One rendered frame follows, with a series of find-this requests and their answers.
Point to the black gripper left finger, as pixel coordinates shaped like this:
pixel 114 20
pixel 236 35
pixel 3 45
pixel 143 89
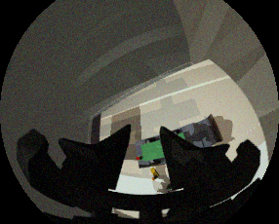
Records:
pixel 107 156

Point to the yellow wedge chock with orange handle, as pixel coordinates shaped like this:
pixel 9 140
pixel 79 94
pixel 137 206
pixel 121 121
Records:
pixel 156 174

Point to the small green trolley with black wheels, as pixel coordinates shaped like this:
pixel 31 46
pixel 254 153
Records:
pixel 152 149

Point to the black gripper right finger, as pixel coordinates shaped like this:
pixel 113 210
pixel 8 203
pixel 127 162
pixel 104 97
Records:
pixel 184 158

